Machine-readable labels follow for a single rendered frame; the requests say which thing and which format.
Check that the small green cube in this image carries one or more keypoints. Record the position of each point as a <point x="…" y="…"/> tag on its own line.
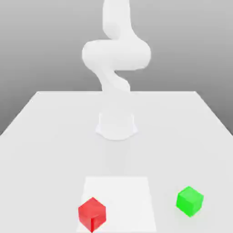
<point x="189" y="201"/>

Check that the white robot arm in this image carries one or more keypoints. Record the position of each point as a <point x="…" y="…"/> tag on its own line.
<point x="116" y="54"/>

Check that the small red cube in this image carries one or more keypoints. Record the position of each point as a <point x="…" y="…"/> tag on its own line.
<point x="92" y="212"/>

